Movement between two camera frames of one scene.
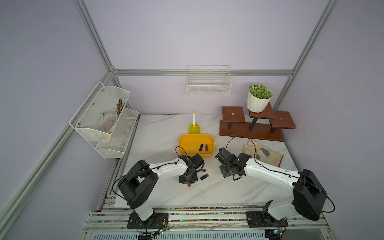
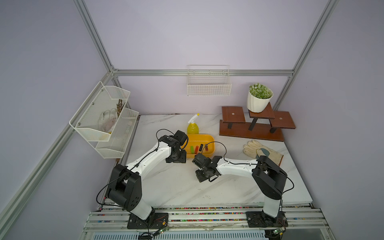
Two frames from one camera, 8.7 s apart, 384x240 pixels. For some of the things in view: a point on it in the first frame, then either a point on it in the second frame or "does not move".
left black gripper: (195, 178) to (182, 159)
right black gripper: (224, 172) to (200, 177)
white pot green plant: (258, 98) does not move
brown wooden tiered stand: (268, 124) does not move
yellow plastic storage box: (191, 144) does not move
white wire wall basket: (211, 80) does not move
